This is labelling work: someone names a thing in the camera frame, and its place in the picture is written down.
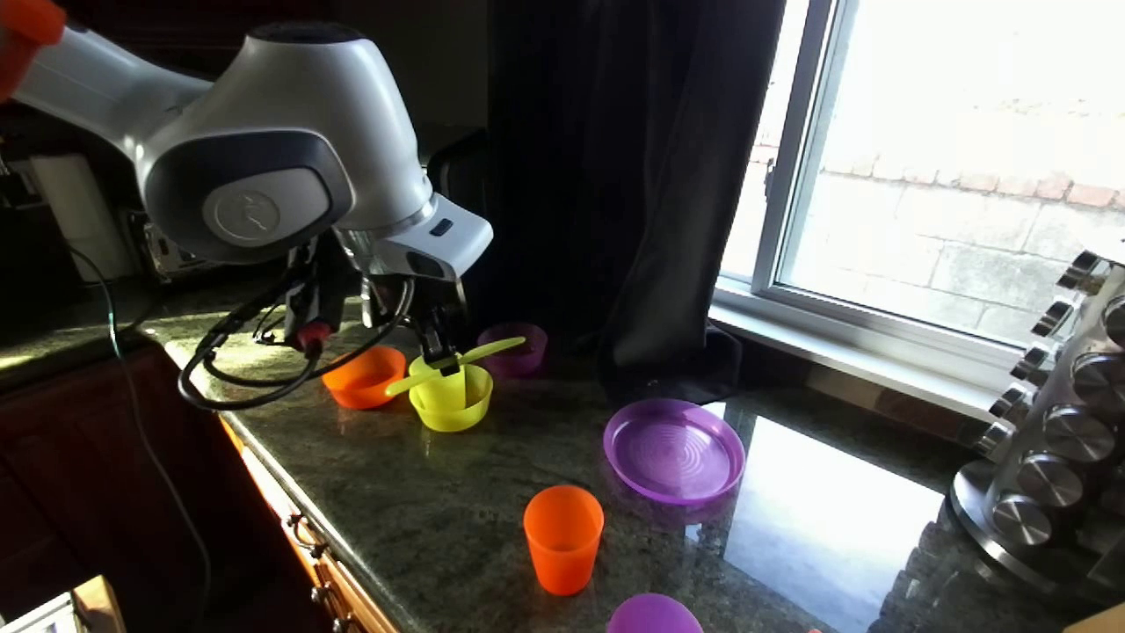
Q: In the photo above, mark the purple plastic cup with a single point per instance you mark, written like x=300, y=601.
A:
x=652, y=615

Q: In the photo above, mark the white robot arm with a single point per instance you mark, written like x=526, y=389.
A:
x=292, y=118

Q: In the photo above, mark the white paper towel roll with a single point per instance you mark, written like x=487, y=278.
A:
x=74, y=217

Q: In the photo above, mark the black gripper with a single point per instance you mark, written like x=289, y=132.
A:
x=425, y=303

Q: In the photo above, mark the purple plastic plate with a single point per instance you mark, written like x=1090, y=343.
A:
x=673, y=451

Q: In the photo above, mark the wooden cabinet front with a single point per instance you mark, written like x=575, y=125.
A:
x=339, y=598

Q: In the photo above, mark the orange plastic cup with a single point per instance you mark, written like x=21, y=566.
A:
x=564, y=545

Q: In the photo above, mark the green plastic bowl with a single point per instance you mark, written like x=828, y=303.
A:
x=453, y=414

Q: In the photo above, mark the orange plastic bowl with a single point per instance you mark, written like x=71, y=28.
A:
x=355, y=382

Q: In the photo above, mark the purple plastic bowl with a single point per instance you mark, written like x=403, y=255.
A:
x=522, y=351

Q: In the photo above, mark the grey window frame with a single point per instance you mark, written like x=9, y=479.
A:
x=795, y=118

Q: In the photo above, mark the cardboard box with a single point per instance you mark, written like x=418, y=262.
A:
x=71, y=606

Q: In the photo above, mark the black curtain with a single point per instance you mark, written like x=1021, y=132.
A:
x=633, y=178

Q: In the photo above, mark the metal spice rack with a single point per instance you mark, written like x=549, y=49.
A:
x=1057, y=470

